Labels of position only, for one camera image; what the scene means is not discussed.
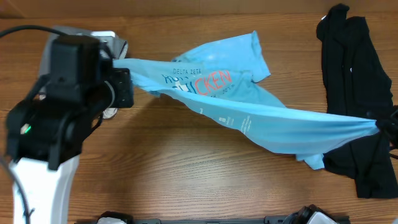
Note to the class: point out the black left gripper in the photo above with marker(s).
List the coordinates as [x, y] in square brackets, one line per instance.
[122, 79]

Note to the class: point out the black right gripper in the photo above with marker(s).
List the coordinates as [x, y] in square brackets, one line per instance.
[388, 127]

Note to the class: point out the light blue t-shirt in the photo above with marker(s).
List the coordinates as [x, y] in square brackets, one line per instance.
[220, 80]

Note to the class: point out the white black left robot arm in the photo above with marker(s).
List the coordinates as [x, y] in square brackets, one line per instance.
[46, 130]

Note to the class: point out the grey folded shorts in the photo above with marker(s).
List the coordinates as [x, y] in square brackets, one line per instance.
[117, 46]

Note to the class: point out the black garment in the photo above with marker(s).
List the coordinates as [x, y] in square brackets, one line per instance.
[356, 85]

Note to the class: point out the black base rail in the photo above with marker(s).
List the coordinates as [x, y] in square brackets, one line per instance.
[266, 220]

